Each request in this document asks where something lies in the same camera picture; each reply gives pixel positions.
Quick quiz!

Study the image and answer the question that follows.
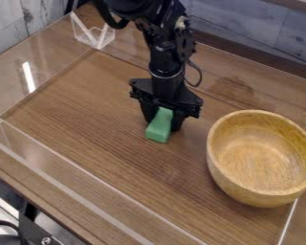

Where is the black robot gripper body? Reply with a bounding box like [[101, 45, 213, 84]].
[[129, 72, 202, 118]]

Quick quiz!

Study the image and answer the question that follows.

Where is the clear acrylic corner bracket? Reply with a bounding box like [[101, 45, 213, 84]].
[[70, 12, 114, 50]]

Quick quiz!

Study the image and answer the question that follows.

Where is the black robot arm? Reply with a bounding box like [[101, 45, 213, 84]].
[[91, 0, 202, 131]]

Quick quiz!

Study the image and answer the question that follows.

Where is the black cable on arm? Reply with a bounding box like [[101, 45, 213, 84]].
[[183, 59, 202, 88]]

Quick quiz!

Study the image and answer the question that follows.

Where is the green rectangular block stick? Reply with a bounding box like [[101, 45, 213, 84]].
[[145, 107, 173, 144]]

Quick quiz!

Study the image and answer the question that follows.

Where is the clear acrylic tray wall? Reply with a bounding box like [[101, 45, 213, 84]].
[[0, 110, 207, 245]]

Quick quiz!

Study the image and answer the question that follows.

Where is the round wooden bowl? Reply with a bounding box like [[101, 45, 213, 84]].
[[206, 110, 306, 208]]

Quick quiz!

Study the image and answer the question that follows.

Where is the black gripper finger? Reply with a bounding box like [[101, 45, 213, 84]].
[[139, 99, 159, 123], [170, 110, 187, 132]]

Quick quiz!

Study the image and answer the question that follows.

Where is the black metal table frame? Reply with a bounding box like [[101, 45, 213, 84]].
[[18, 202, 63, 245]]

